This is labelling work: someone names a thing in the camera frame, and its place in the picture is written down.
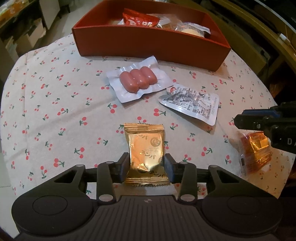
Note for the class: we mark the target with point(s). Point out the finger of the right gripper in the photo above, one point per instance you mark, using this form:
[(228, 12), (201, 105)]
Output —
[(262, 112)]

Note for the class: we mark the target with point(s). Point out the white storage box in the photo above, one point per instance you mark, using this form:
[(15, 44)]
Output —
[(30, 37)]

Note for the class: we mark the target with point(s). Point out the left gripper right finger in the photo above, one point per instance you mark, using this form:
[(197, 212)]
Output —
[(184, 173)]

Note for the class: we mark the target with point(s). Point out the brown waffle snack pack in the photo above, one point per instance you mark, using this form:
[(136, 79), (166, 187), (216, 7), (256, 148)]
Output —
[(168, 21)]

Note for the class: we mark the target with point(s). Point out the red Trolli gummy pack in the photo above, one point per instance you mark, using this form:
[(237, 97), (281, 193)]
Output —
[(135, 18)]

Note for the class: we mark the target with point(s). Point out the vacuum packed pink sausages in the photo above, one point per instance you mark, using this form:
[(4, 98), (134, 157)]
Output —
[(132, 82)]

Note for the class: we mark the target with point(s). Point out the red cardboard box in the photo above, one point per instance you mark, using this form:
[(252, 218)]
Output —
[(95, 35)]

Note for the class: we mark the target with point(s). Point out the clear pack pale cake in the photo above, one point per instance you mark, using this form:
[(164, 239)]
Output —
[(193, 29)]

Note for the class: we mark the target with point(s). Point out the long dark side table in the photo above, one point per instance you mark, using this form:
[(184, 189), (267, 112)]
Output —
[(15, 19)]

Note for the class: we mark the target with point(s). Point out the gold foil snack pack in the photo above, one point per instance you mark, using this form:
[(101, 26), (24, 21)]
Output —
[(146, 150)]

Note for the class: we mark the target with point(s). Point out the clear pack red candies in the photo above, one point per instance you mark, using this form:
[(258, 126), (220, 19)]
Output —
[(254, 151)]

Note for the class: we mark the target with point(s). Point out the cherry print tablecloth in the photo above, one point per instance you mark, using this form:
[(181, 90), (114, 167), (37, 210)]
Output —
[(58, 110)]

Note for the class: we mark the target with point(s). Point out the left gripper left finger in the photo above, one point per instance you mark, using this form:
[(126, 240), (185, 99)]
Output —
[(108, 173)]

